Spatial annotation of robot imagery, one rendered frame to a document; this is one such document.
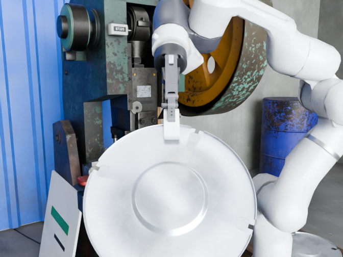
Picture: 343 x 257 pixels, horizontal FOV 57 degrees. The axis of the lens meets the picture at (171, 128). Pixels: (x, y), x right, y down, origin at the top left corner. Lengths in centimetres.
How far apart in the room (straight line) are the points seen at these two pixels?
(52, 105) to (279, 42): 198
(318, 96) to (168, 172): 50
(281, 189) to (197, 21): 48
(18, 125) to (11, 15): 76
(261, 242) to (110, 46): 90
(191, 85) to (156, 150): 118
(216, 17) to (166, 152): 34
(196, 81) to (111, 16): 61
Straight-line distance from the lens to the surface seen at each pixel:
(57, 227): 183
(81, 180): 122
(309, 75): 90
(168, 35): 73
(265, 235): 100
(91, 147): 165
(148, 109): 146
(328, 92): 89
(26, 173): 260
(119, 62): 134
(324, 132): 95
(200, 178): 56
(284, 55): 85
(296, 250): 157
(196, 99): 166
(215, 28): 78
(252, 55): 142
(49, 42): 254
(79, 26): 133
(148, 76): 145
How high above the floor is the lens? 115
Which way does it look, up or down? 10 degrees down
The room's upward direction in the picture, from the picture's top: straight up
